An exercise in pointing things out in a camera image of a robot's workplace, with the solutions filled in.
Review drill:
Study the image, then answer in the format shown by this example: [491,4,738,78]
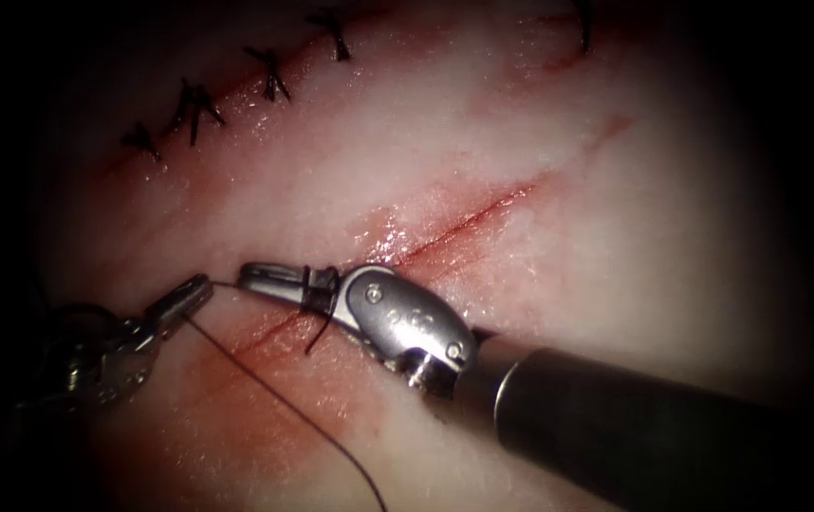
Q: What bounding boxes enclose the left arm needle driver jaw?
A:
[153,272,213,314]
[143,281,216,338]

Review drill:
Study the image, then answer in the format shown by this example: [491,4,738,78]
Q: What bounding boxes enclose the tissue pad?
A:
[19,0,814,512]

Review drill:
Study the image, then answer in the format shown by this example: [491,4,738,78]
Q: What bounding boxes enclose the right arm needle driver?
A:
[338,264,481,398]

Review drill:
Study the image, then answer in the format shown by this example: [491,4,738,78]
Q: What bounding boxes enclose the black stitching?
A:
[120,7,354,164]

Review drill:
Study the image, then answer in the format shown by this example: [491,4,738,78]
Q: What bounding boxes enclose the left arm needle driver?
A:
[35,312,163,412]

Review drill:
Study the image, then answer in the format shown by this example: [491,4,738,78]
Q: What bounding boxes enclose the black thread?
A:
[36,264,389,512]

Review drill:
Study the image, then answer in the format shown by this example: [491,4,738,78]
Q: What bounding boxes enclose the right arm needle driver jaw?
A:
[236,274,342,319]
[239,262,342,291]

